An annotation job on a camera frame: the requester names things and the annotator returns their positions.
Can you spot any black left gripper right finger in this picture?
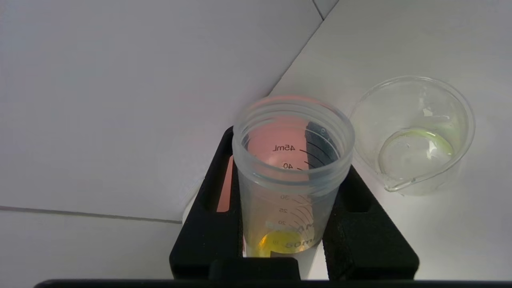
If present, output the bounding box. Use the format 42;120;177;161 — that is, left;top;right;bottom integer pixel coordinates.
322;165;420;280

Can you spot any test tube with yellow pigment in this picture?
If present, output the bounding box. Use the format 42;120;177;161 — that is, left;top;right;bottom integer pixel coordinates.
232;95;356;259

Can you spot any clear glass beaker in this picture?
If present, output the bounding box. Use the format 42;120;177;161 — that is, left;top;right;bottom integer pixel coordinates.
350;76;476;197

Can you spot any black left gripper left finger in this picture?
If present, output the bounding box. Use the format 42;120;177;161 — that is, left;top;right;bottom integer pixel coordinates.
169;127;245;280

